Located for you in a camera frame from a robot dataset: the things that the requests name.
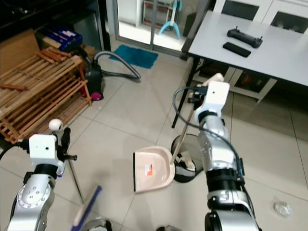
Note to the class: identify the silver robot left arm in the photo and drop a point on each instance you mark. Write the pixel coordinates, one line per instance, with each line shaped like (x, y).
(32, 202)

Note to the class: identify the wooden slatted rack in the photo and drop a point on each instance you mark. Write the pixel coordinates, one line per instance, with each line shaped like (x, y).
(45, 91)

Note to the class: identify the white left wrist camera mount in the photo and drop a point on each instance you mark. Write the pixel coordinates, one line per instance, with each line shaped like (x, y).
(43, 149)

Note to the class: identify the grey robot right foot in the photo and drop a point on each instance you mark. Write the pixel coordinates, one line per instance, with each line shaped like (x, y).
(168, 228)

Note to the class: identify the grey robot left foot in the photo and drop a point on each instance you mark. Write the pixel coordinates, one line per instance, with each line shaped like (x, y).
(106, 224)

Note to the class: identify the blue printed box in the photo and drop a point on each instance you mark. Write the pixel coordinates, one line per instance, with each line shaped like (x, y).
(63, 38)

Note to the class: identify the brown wooden board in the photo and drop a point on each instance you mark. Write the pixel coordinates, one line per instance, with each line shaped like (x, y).
(19, 57)

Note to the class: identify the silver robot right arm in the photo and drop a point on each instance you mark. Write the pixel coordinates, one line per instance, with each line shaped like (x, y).
(221, 149)

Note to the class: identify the grey robot foot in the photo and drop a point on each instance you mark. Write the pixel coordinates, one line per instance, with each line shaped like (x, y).
(106, 224)
(168, 228)

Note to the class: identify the low white cabinet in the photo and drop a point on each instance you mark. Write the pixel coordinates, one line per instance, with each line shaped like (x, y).
(250, 84)

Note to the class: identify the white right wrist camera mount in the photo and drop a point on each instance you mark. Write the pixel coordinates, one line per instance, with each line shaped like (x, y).
(215, 96)

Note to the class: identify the black desk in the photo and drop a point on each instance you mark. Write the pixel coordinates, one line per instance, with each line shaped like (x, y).
(48, 14)

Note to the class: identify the blue broom with white knob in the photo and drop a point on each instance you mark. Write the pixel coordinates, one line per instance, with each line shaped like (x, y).
(87, 207)

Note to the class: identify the black mesh waste bin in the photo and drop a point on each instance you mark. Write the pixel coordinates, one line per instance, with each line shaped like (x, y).
(192, 166)

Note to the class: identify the black flat phone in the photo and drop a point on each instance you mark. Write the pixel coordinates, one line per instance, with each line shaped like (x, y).
(237, 49)

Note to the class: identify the crumpled clear plastic scrap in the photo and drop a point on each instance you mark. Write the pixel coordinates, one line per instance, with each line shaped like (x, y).
(283, 209)

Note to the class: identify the light blue plastic stand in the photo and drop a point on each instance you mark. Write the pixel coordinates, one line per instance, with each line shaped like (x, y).
(171, 21)

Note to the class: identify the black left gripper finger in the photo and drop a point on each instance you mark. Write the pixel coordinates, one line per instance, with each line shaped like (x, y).
(65, 135)

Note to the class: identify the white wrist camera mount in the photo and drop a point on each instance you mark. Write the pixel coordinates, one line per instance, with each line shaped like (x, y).
(43, 149)
(215, 96)

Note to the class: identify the grey table with black legs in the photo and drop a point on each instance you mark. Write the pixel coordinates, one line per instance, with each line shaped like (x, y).
(274, 62)

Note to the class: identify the black game controller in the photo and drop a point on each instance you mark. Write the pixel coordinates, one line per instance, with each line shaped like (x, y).
(245, 36)

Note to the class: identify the blue floor mat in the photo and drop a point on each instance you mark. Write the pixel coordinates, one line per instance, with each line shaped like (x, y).
(134, 56)

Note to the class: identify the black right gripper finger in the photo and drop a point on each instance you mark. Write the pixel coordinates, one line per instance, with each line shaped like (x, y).
(193, 91)
(194, 102)

